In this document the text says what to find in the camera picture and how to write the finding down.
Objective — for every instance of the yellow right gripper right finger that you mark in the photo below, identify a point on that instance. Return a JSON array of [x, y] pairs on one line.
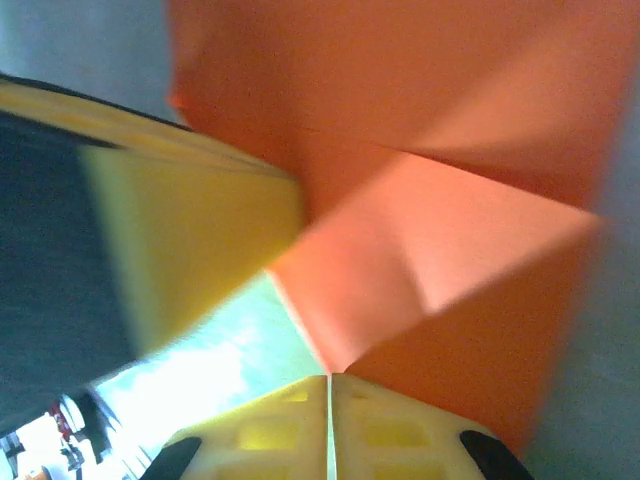
[[390, 435]]

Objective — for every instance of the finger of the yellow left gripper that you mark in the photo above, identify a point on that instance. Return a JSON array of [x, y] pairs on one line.
[[200, 230]]

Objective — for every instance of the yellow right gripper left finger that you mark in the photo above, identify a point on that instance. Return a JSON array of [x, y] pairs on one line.
[[280, 435]]

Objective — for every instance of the orange cloth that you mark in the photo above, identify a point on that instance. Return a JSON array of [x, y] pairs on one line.
[[400, 100]]

